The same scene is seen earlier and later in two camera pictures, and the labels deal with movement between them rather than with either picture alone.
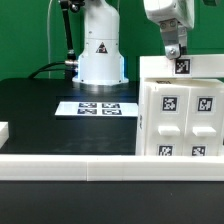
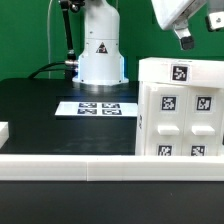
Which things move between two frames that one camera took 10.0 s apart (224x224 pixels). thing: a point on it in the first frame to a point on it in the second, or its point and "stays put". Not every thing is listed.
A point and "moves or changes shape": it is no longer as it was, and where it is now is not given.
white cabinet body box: (179, 81) to (179, 120)
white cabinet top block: (203, 66) moves or changes shape
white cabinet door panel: (167, 125) stays put
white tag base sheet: (97, 109) stays put
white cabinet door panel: (205, 122) stays put
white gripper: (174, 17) to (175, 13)
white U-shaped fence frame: (106, 168) stays put
